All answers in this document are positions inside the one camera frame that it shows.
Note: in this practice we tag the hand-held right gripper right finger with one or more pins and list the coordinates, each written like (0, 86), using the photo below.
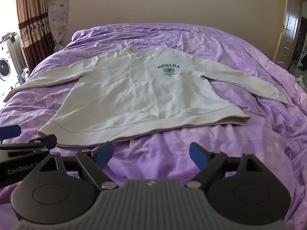
(197, 153)

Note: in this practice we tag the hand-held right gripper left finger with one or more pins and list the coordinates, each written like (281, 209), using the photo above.
(107, 151)

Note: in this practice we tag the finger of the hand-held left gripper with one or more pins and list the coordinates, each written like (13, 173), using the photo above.
(10, 131)
(45, 140)

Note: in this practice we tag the white printed sweatshirt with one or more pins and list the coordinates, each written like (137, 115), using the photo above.
(134, 93)

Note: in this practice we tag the purple bed sheet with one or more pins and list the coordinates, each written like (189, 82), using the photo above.
(239, 134)

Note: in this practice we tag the white washing machine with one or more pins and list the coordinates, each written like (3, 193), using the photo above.
(4, 64)
(14, 52)

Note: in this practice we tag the brown patterned curtain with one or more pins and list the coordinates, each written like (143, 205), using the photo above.
(33, 19)

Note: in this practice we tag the patterned white fabric bag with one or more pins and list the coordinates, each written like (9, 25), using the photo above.
(58, 19)

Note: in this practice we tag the brown wooden door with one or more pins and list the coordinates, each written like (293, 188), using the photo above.
(290, 26)

